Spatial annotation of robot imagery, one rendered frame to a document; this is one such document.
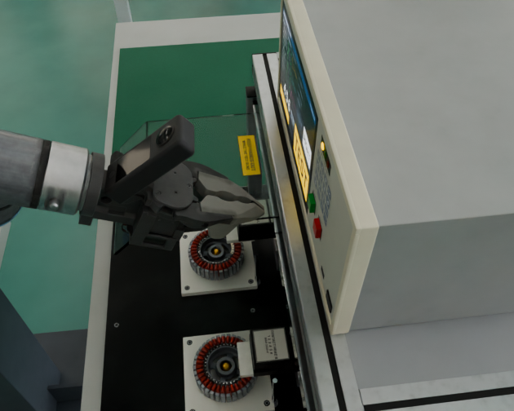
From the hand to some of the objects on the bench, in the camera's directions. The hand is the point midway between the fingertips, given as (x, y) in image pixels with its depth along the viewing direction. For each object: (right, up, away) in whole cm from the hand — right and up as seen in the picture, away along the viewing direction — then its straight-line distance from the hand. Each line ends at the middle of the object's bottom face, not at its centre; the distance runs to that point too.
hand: (257, 205), depth 65 cm
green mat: (+8, +29, +82) cm, 87 cm away
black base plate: (-5, -22, +39) cm, 45 cm away
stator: (-8, -11, +44) cm, 46 cm away
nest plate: (-5, -30, +29) cm, 42 cm away
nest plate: (-8, -12, +45) cm, 47 cm away
